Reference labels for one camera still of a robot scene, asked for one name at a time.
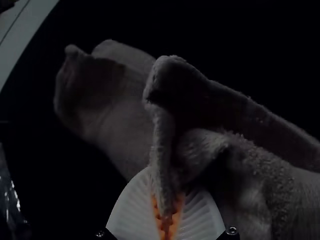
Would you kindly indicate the silver foil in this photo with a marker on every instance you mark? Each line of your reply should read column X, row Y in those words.
column 10, row 197

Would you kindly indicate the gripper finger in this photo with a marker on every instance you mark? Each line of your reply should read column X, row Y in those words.
column 135, row 210
column 200, row 217

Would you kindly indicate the black mat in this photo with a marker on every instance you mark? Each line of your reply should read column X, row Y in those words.
column 225, row 37

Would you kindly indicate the pale towel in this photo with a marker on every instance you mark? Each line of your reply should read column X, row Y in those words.
column 112, row 112

